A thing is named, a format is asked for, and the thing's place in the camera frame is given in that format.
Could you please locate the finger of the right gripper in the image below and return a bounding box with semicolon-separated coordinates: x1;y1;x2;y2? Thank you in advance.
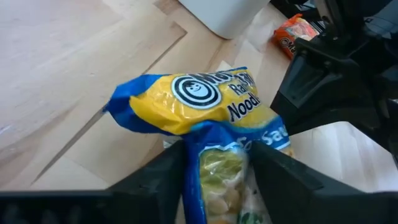
387;99;398;170
270;39;385;136

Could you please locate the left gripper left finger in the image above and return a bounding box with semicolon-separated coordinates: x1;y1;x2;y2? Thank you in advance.
108;140;187;224

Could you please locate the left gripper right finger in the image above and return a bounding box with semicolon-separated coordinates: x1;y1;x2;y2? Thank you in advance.
250;142;364;224

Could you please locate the orange Maruchan noodle pack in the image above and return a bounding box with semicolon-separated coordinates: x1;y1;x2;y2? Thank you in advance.
271;12;321;60

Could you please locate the blue Maruchan soy sauce pack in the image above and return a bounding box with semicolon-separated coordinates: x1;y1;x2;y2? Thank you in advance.
102;65;295;224

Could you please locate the white plastic bin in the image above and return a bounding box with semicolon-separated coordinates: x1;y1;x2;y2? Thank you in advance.
177;0;272;40

